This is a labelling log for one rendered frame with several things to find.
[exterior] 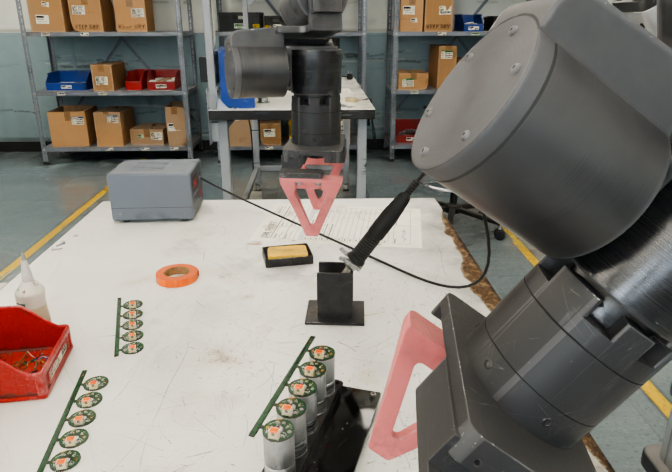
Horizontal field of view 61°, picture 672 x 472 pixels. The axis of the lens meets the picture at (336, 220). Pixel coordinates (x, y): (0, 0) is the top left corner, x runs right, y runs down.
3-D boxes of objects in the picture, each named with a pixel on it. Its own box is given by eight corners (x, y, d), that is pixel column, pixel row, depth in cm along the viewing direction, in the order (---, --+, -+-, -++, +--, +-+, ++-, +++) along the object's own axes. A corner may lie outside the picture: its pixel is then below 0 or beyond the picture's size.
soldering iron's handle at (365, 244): (362, 269, 70) (426, 189, 66) (346, 258, 70) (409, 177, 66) (363, 262, 73) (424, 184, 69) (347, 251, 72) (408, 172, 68)
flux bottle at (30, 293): (31, 318, 72) (17, 246, 69) (57, 319, 72) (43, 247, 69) (15, 332, 69) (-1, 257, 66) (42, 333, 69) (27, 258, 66)
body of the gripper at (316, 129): (282, 166, 62) (281, 98, 60) (293, 147, 72) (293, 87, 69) (341, 168, 62) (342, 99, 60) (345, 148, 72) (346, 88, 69)
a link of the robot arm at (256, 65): (342, -27, 58) (314, -7, 66) (230, -32, 54) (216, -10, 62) (348, 92, 60) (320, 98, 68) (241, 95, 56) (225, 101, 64)
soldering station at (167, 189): (204, 203, 118) (201, 158, 114) (195, 222, 107) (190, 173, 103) (130, 205, 117) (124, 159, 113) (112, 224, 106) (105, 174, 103)
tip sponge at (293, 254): (307, 250, 94) (307, 241, 93) (313, 263, 89) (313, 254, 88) (261, 254, 92) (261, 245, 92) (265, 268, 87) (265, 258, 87)
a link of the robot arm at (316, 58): (350, 39, 61) (331, 38, 66) (288, 39, 59) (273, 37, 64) (348, 104, 63) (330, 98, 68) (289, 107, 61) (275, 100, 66)
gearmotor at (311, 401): (320, 428, 51) (320, 380, 50) (312, 446, 49) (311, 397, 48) (295, 423, 52) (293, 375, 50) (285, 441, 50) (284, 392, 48)
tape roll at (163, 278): (164, 291, 80) (163, 284, 79) (150, 276, 84) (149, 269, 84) (204, 281, 83) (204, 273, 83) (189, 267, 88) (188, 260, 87)
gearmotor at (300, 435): (311, 449, 49) (310, 399, 47) (301, 469, 47) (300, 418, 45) (284, 443, 50) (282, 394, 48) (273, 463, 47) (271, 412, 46)
